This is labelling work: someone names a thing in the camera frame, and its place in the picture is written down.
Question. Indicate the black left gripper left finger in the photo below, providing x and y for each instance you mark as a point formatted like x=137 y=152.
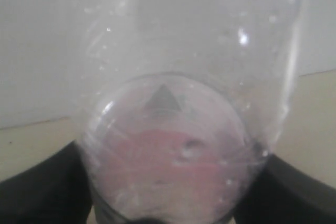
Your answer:
x=54 y=191

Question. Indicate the clear plastic water bottle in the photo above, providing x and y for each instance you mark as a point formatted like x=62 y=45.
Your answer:
x=183 y=103

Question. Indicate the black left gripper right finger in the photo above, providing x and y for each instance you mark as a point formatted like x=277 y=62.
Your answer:
x=283 y=194

